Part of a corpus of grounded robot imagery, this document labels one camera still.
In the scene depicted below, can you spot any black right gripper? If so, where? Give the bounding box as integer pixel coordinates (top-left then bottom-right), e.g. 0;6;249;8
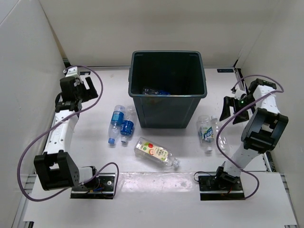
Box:
219;95;256;124

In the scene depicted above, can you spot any clear bottle green white label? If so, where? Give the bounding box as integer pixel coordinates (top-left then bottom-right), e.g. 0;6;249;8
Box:
196;115;214;154

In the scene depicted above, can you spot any clear bottle light blue label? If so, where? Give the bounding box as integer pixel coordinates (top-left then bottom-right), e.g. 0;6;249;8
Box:
108;105;125;145

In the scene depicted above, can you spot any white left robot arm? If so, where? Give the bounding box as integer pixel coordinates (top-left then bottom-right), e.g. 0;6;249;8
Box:
34;76;100;190

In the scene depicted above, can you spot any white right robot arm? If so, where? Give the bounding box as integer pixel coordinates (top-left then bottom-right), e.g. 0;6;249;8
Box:
213;78;288;190

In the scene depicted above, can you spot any crushed bottle inside bin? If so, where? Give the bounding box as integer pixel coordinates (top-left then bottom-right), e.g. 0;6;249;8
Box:
142;87;171;95

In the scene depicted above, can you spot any dark green plastic bin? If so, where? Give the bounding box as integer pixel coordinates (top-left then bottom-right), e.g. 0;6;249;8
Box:
128;50;207;129

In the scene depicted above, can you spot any black blue table sticker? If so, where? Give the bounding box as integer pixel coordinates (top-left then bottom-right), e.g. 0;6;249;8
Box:
217;68;234;73

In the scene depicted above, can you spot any clear bottle dark blue label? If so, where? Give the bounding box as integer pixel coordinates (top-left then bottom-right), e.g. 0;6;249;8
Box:
120;106;137;143

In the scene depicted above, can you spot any clear bottle apple label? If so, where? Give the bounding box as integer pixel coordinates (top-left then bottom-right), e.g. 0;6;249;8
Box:
134;137;180;169

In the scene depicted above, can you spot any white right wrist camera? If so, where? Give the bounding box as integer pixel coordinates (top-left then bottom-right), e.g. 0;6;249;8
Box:
231;87;247;100

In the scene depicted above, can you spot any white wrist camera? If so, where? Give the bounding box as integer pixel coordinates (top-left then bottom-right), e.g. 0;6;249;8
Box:
231;87;247;100
63;66;80;77

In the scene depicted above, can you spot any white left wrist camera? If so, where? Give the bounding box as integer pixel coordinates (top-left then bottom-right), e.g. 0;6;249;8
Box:
63;66;80;77

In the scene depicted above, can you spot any aluminium table frame rail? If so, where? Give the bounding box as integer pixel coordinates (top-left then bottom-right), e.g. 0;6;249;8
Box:
234;68;248;94

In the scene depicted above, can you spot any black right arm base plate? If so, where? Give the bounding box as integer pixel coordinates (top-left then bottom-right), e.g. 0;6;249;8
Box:
193;171;245;201

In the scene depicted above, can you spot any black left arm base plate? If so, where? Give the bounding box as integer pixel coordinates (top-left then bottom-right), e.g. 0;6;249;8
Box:
70;173;116;200

